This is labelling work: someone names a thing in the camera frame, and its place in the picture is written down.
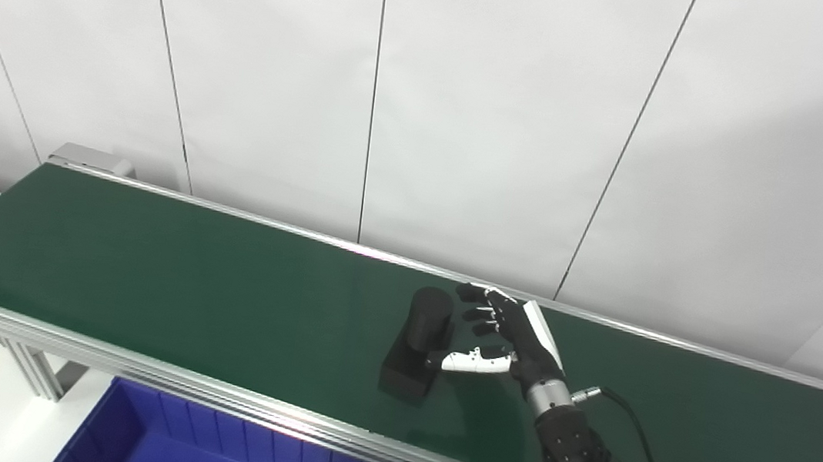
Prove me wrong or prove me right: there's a black cylinder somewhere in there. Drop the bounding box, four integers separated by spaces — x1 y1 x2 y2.
376 282 460 409

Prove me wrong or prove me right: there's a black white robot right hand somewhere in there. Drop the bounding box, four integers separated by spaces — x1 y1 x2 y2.
423 278 578 403

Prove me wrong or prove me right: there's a green conveyor belt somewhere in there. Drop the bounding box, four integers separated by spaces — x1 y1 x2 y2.
0 157 823 462
0 136 823 462

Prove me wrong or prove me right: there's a grey conveyor end housing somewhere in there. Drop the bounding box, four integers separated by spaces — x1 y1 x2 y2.
47 141 139 180

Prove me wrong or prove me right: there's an aluminium conveyor leg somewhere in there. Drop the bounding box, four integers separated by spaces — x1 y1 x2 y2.
0 337 91 406

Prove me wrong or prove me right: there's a blue plastic bin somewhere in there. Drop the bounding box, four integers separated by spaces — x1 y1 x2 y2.
49 369 457 462

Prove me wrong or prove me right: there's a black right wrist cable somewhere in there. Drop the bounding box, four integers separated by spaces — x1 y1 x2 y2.
562 383 680 462

